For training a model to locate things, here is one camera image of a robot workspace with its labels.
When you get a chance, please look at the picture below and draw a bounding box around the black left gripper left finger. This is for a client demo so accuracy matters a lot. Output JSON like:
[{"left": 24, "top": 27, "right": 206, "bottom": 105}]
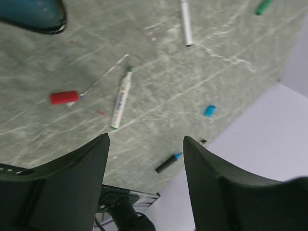
[{"left": 0, "top": 134, "right": 110, "bottom": 231}]

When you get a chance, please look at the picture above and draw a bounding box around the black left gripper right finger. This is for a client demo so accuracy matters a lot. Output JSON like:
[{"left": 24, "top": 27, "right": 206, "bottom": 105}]
[{"left": 183, "top": 136, "right": 308, "bottom": 231}]

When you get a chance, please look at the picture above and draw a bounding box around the red pen cap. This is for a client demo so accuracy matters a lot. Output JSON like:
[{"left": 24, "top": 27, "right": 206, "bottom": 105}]
[{"left": 50, "top": 91, "right": 80, "bottom": 105}]

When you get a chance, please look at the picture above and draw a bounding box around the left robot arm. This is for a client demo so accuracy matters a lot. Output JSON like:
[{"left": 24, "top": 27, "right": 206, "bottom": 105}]
[{"left": 0, "top": 134, "right": 308, "bottom": 231}]

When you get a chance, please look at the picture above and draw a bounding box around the blue pen cap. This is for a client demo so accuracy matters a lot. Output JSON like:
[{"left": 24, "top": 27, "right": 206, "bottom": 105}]
[{"left": 204, "top": 105, "right": 216, "bottom": 118}]

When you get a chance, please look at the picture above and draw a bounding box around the thin white pen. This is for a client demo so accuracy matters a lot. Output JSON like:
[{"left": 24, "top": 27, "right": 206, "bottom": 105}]
[{"left": 180, "top": 0, "right": 193, "bottom": 47}]

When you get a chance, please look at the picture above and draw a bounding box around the green pen cap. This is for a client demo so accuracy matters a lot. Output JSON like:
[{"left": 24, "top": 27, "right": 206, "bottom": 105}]
[{"left": 255, "top": 0, "right": 273, "bottom": 16}]

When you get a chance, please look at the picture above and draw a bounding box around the white marker with green tip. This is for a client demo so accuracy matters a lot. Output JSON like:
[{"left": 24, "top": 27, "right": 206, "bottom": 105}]
[{"left": 110, "top": 66, "right": 133, "bottom": 129}]

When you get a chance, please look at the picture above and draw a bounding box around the blue star shaped dish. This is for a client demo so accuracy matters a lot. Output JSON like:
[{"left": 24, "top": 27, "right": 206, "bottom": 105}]
[{"left": 0, "top": 0, "right": 67, "bottom": 35}]

